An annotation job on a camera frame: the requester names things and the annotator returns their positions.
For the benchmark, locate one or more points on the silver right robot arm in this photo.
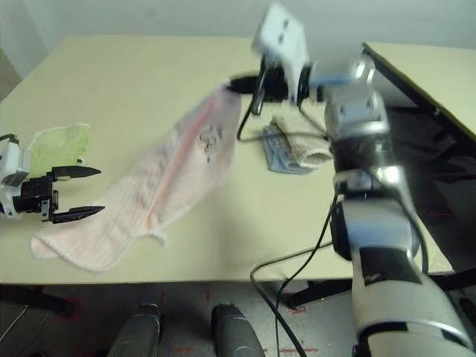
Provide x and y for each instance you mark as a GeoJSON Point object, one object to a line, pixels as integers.
{"type": "Point", "coordinates": [379, 230]}

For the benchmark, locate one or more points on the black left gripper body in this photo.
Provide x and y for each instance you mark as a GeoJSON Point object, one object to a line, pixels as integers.
{"type": "Point", "coordinates": [35, 195]}

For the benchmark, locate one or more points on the light green towel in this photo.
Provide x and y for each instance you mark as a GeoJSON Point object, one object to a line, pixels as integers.
{"type": "Point", "coordinates": [59, 145]}

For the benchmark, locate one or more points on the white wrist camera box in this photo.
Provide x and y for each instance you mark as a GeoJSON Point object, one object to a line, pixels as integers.
{"type": "Point", "coordinates": [13, 163]}
{"type": "Point", "coordinates": [280, 37]}

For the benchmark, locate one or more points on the pink towel with embroidery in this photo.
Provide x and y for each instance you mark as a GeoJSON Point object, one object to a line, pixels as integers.
{"type": "Point", "coordinates": [178, 167]}

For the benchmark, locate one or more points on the grey robot left leg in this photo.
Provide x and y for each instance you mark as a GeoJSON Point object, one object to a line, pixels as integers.
{"type": "Point", "coordinates": [135, 334]}

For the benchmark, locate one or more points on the beige folded towel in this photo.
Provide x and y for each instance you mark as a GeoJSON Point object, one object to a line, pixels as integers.
{"type": "Point", "coordinates": [301, 145]}

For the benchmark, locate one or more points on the light blue folded towel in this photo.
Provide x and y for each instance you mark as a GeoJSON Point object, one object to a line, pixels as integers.
{"type": "Point", "coordinates": [277, 156]}

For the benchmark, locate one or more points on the beige side table black legs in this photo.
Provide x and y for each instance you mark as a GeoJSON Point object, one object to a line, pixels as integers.
{"type": "Point", "coordinates": [427, 67]}

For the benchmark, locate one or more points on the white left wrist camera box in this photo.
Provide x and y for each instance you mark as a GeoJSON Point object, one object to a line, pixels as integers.
{"type": "Point", "coordinates": [13, 163]}

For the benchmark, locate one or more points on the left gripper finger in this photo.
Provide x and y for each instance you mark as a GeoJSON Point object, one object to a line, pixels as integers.
{"type": "Point", "coordinates": [74, 215]}
{"type": "Point", "coordinates": [74, 172]}

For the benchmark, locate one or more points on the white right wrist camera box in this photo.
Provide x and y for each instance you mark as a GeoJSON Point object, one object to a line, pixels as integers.
{"type": "Point", "coordinates": [280, 37]}

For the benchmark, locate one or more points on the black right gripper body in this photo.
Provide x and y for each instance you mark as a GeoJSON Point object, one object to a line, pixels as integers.
{"type": "Point", "coordinates": [279, 87]}

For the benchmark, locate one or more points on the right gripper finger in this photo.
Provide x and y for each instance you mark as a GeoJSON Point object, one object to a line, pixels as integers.
{"type": "Point", "coordinates": [245, 89]}
{"type": "Point", "coordinates": [245, 80]}

